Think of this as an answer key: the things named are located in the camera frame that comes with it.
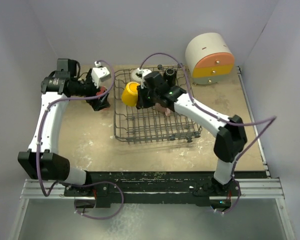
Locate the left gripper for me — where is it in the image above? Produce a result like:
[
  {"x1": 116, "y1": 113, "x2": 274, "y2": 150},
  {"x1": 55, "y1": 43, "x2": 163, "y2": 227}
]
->
[{"x1": 71, "y1": 69, "x2": 110, "y2": 111}]

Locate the pink faceted mug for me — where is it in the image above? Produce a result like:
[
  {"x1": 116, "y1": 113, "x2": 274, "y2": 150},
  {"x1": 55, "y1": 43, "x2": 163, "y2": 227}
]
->
[{"x1": 154, "y1": 103, "x2": 173, "y2": 117}]

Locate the pink tumbler cup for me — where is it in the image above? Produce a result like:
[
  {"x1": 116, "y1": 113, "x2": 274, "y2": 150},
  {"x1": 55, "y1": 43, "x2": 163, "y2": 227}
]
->
[{"x1": 96, "y1": 86, "x2": 110, "y2": 111}]

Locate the yellow mug black handle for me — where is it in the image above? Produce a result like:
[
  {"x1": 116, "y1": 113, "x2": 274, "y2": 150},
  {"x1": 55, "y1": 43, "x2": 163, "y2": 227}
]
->
[{"x1": 121, "y1": 81, "x2": 140, "y2": 107}]

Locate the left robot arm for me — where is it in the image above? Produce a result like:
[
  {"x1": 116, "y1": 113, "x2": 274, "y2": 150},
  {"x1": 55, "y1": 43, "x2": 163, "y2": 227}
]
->
[{"x1": 17, "y1": 58, "x2": 111, "y2": 196}]

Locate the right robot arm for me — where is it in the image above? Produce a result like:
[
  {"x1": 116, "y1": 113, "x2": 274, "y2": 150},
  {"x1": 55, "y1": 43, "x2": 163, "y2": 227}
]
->
[{"x1": 135, "y1": 68, "x2": 248, "y2": 196}]

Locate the white floral mug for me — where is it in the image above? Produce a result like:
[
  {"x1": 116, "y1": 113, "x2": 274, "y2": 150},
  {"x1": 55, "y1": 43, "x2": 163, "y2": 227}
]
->
[{"x1": 130, "y1": 68, "x2": 152, "y2": 83}]

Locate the round drawer cabinet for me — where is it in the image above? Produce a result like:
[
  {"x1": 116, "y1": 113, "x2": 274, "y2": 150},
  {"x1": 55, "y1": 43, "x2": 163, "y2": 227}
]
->
[{"x1": 185, "y1": 32, "x2": 235, "y2": 85}]

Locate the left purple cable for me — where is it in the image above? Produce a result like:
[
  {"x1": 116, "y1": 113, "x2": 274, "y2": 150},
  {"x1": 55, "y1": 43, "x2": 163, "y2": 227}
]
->
[{"x1": 36, "y1": 59, "x2": 125, "y2": 220}]

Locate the purple cable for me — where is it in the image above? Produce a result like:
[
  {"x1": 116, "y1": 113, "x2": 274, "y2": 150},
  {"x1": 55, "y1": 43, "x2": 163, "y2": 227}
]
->
[
  {"x1": 139, "y1": 52, "x2": 277, "y2": 216},
  {"x1": 36, "y1": 59, "x2": 125, "y2": 220}
]

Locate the grey wire dish rack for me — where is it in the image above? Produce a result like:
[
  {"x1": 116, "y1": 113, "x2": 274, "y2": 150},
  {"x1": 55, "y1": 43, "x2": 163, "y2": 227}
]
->
[{"x1": 113, "y1": 68, "x2": 202, "y2": 144}]

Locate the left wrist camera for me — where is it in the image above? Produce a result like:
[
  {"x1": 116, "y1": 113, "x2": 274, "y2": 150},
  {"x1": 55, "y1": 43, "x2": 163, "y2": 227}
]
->
[{"x1": 91, "y1": 61, "x2": 111, "y2": 87}]

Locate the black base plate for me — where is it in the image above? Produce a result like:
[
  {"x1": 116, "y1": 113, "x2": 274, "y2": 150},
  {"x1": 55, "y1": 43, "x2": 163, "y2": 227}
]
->
[{"x1": 64, "y1": 171, "x2": 241, "y2": 209}]

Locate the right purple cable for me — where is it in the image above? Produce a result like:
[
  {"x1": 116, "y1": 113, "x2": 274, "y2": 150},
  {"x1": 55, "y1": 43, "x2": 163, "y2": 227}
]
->
[{"x1": 139, "y1": 52, "x2": 277, "y2": 216}]

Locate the aluminium frame rail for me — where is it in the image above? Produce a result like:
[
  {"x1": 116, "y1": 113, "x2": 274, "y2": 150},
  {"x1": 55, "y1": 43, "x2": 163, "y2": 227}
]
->
[{"x1": 11, "y1": 66, "x2": 295, "y2": 240}]

